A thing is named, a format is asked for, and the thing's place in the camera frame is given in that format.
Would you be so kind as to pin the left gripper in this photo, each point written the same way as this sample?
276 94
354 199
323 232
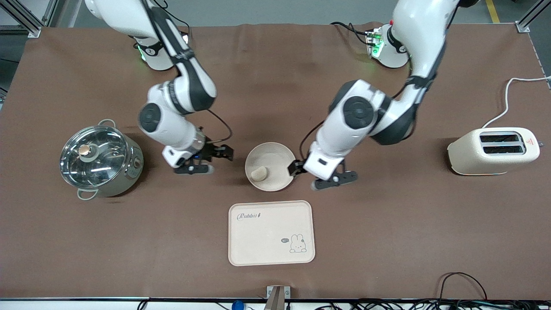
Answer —
296 167

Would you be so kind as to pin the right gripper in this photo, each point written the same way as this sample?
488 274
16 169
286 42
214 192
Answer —
212 150

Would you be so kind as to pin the round beige plate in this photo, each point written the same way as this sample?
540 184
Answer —
271 157

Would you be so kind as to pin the small beige bun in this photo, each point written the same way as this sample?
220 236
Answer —
259 174

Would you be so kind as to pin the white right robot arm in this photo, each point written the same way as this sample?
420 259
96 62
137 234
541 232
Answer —
172 125

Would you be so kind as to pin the beige rabbit print tray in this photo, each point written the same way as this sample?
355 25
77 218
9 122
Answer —
267 241

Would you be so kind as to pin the brown table cover mat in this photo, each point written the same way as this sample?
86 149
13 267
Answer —
387 241

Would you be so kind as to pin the glass pot lid with knob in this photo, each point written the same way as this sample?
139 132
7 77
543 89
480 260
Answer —
103 168

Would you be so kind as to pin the blue round knob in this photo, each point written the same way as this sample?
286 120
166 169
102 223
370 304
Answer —
237 305

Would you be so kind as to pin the cream two-slot toaster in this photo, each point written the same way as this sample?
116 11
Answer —
473 159

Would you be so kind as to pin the metal mount bracket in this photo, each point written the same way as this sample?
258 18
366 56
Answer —
277 297

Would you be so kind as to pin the aluminium frame profile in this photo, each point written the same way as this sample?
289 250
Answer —
531 17
26 19

